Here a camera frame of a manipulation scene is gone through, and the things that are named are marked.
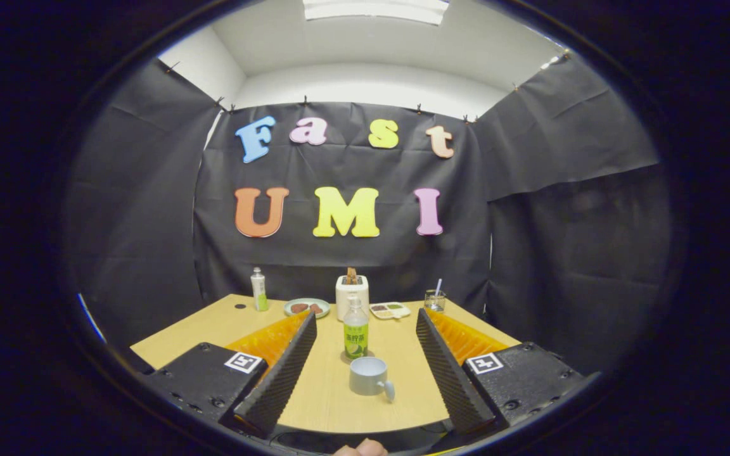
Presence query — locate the white toaster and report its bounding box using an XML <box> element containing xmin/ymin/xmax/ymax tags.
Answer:
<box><xmin>335</xmin><ymin>275</ymin><xmax>369</xmax><ymax>322</ymax></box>

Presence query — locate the light grey cup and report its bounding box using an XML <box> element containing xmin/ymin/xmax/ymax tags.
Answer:
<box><xmin>349</xmin><ymin>357</ymin><xmax>396</xmax><ymax>403</ymax></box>

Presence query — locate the black backdrop cloth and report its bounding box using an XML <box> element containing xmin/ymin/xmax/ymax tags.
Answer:
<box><xmin>64</xmin><ymin>51</ymin><xmax>673</xmax><ymax>374</ymax></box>

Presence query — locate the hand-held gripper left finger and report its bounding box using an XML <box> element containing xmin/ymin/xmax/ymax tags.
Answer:
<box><xmin>145</xmin><ymin>310</ymin><xmax>318</xmax><ymax>439</ymax></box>

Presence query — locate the slim white green bottle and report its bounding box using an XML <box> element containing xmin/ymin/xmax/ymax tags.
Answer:
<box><xmin>250</xmin><ymin>267</ymin><xmax>269</xmax><ymax>312</ymax></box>

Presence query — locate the green plate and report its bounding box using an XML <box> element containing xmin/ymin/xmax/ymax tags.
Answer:
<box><xmin>284</xmin><ymin>298</ymin><xmax>331</xmax><ymax>319</ymax></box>

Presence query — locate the ceiling light panel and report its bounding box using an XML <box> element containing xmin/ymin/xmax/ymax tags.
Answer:
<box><xmin>302</xmin><ymin>0</ymin><xmax>450</xmax><ymax>26</ymax></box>

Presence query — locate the white divided tray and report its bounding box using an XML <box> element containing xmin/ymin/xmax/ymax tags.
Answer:
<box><xmin>369</xmin><ymin>301</ymin><xmax>411</xmax><ymax>320</ymax></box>

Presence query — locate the clear juice bottle green label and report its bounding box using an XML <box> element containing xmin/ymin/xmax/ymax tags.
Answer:
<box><xmin>343</xmin><ymin>296</ymin><xmax>369</xmax><ymax>360</ymax></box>

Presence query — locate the wooden table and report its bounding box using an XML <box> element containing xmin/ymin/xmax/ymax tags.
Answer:
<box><xmin>131</xmin><ymin>293</ymin><xmax>521</xmax><ymax>434</ymax></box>

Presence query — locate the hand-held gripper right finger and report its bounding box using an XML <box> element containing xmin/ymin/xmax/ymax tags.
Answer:
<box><xmin>416</xmin><ymin>308</ymin><xmax>587</xmax><ymax>435</ymax></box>

